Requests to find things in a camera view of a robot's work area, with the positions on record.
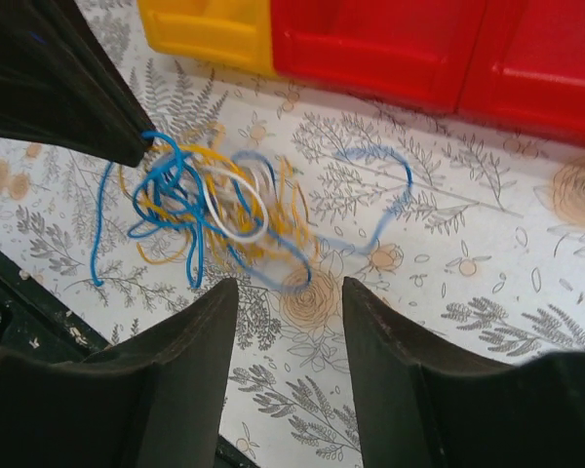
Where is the red double plastic bin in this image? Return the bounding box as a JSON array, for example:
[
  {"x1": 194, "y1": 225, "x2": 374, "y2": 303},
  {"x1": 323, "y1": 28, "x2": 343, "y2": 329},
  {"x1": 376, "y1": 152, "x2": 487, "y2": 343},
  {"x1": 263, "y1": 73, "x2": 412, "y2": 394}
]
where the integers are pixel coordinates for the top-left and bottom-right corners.
[{"x1": 271, "y1": 0, "x2": 585, "y2": 144}]

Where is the blue cable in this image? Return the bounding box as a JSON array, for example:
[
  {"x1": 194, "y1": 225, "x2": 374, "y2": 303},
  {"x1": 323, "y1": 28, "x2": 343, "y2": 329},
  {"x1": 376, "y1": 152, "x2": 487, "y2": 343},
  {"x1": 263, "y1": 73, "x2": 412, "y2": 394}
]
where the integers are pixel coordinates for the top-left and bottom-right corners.
[{"x1": 90, "y1": 130, "x2": 414, "y2": 293}]

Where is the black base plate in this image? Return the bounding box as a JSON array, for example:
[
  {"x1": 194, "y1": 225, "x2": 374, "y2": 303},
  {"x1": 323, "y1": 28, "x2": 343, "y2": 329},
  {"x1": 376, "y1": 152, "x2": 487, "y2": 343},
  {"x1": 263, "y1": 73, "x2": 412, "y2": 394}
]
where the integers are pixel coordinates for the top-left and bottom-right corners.
[{"x1": 0, "y1": 251, "x2": 109, "y2": 363}]

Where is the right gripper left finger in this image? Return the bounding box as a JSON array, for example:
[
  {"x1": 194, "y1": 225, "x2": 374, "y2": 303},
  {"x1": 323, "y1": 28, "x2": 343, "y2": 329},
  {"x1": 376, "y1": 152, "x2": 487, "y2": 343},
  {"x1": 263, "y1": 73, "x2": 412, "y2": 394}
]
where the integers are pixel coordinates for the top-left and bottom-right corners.
[{"x1": 0, "y1": 278, "x2": 239, "y2": 467}]

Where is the floral table mat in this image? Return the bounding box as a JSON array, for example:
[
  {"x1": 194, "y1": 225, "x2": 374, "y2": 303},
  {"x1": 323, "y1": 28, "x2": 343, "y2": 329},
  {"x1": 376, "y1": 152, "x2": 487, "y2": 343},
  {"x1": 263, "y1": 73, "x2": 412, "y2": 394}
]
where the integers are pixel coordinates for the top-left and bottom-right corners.
[{"x1": 0, "y1": 1, "x2": 585, "y2": 467}]

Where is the white cable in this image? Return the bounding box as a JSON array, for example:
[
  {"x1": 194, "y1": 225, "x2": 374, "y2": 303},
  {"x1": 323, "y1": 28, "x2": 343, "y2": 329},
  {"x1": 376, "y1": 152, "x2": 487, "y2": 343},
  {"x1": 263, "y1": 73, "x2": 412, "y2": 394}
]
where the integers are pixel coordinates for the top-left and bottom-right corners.
[{"x1": 202, "y1": 168, "x2": 272, "y2": 245}]

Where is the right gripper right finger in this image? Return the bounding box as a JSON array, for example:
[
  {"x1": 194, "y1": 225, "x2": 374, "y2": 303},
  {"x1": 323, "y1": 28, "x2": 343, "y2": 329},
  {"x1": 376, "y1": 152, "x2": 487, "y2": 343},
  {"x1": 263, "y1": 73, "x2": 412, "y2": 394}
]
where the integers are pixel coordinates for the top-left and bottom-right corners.
[{"x1": 342, "y1": 278, "x2": 585, "y2": 468}]

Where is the yellow plastic bin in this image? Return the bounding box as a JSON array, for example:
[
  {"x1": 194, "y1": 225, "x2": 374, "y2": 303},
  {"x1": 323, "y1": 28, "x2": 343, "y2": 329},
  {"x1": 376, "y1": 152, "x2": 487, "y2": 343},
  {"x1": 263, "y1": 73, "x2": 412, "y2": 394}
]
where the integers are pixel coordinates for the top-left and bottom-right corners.
[{"x1": 137, "y1": 0, "x2": 277, "y2": 78}]

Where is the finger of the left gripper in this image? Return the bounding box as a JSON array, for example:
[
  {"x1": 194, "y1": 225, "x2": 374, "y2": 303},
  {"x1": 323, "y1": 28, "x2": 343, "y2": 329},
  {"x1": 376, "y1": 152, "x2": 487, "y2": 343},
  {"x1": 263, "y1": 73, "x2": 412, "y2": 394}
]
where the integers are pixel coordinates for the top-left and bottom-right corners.
[{"x1": 0, "y1": 1, "x2": 155, "y2": 167}]

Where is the yellow cable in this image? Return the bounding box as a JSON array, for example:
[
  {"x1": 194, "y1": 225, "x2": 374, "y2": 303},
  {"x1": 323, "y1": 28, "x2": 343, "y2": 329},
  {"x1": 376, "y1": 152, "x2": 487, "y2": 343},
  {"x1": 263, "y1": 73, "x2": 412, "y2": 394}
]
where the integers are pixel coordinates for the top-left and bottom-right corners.
[{"x1": 119, "y1": 124, "x2": 321, "y2": 267}]

